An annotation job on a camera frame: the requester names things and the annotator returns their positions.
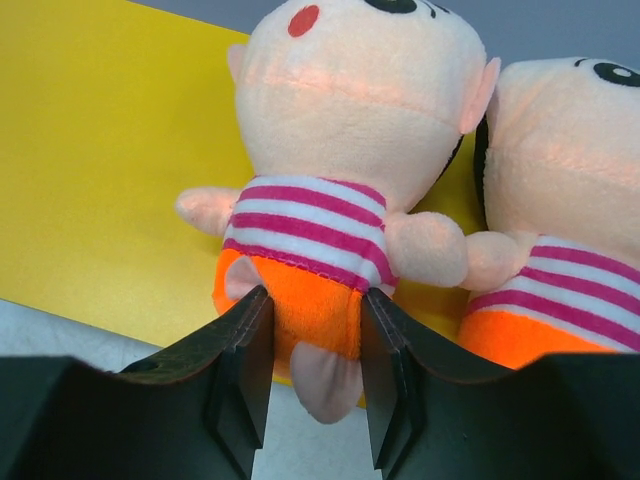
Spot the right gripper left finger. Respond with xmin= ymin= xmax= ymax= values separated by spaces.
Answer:
xmin=118 ymin=286 xmax=274 ymax=479

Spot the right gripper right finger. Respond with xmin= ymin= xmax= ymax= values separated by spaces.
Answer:
xmin=360 ymin=289 xmax=508 ymax=479

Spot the black-haired doll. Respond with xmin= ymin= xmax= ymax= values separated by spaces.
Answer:
xmin=176 ymin=1 xmax=500 ymax=424
xmin=458 ymin=57 xmax=639 ymax=368

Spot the blue and yellow toy shelf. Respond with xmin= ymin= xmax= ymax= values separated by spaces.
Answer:
xmin=0 ymin=0 xmax=491 ymax=387

